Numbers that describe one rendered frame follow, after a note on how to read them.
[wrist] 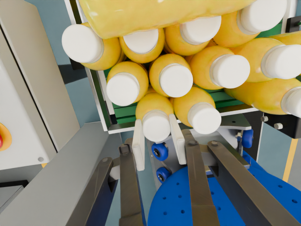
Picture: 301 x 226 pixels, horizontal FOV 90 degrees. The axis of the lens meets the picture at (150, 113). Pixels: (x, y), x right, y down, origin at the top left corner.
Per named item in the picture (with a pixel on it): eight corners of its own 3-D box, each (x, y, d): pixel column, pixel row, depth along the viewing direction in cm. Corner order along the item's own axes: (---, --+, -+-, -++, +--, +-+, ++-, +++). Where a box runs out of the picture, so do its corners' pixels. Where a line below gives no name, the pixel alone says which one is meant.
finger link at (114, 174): (135, 178, 14) (103, 184, 14) (137, 147, 18) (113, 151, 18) (132, 165, 13) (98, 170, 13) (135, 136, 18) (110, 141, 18)
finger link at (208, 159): (189, 156, 13) (224, 151, 13) (178, 129, 18) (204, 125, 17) (190, 170, 13) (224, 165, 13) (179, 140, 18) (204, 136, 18)
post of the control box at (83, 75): (121, 65, 120) (27, 93, 26) (119, 59, 118) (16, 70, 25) (126, 64, 120) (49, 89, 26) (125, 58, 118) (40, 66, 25)
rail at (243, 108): (111, 128, 34) (108, 134, 31) (110, 124, 34) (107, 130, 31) (291, 99, 33) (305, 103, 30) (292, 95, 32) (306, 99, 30)
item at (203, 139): (179, 145, 39) (193, 183, 27) (178, 137, 38) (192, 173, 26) (218, 139, 38) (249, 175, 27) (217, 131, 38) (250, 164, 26)
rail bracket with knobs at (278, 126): (251, 121, 40) (284, 141, 30) (253, 95, 38) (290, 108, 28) (289, 115, 40) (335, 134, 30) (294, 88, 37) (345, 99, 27)
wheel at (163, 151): (164, 165, 34) (170, 161, 35) (161, 148, 32) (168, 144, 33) (151, 157, 37) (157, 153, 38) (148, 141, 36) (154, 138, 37)
